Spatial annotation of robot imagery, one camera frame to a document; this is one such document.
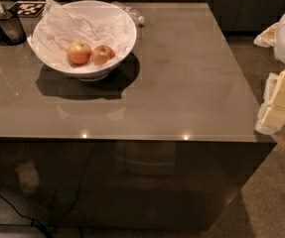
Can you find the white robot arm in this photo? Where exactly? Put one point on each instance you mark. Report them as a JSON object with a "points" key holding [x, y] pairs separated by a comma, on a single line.
{"points": [[274, 37]]}

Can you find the smaller red apple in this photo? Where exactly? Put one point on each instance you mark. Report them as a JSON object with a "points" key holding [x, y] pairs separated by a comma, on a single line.
{"points": [[102, 54]]}

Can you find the white crumpled paper liner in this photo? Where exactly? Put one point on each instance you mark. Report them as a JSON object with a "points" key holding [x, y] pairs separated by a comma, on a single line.
{"points": [[66, 27]]}

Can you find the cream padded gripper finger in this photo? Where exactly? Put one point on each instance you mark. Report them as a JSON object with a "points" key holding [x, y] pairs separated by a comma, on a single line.
{"points": [[271, 115]]}

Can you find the white ceramic bowl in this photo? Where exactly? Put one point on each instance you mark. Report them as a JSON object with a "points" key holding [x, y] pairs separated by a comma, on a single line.
{"points": [[82, 70]]}

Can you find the clear plastic water bottle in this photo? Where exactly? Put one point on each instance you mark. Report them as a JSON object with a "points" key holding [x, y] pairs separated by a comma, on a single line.
{"points": [[135, 15]]}

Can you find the black white fiducial marker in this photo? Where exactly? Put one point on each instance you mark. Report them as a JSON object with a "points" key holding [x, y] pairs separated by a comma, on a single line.
{"points": [[28, 9]]}

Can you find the larger yellow-red apple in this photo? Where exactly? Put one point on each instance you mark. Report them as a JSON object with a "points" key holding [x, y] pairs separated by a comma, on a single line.
{"points": [[79, 52]]}

